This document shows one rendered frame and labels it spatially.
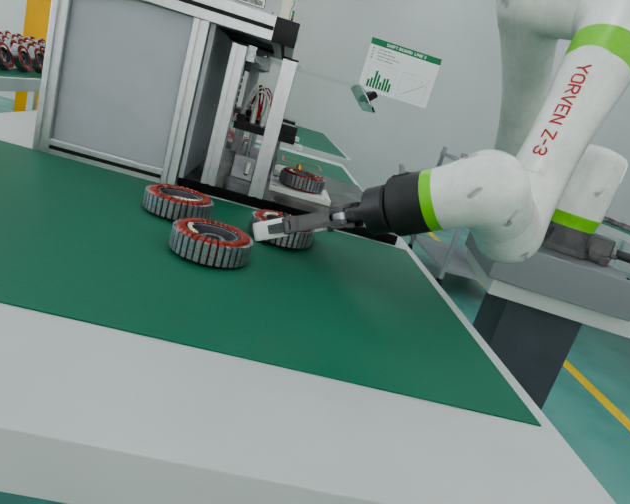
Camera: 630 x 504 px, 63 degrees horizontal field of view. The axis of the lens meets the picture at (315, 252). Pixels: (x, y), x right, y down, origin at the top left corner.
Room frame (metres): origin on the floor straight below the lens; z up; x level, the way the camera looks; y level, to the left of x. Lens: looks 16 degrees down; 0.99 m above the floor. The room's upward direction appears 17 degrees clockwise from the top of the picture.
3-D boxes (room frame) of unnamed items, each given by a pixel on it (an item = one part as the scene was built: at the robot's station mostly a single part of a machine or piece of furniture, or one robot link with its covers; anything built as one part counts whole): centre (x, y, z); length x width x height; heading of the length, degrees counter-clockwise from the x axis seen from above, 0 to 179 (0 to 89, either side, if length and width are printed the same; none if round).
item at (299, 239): (0.86, 0.07, 0.77); 0.11 x 0.11 x 0.04
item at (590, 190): (1.25, -0.55, 0.98); 0.16 x 0.13 x 0.19; 57
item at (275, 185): (1.26, 0.08, 0.78); 0.15 x 0.15 x 0.01; 8
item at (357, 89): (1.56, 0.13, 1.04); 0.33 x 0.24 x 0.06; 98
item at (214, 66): (1.35, 0.35, 0.92); 0.66 x 0.01 x 0.30; 8
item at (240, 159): (1.24, 0.23, 0.80); 0.08 x 0.05 x 0.06; 8
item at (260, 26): (1.34, 0.42, 1.09); 0.68 x 0.44 x 0.05; 8
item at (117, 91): (1.00, 0.45, 0.91); 0.28 x 0.03 x 0.32; 98
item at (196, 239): (0.68, 0.14, 0.77); 0.11 x 0.11 x 0.04
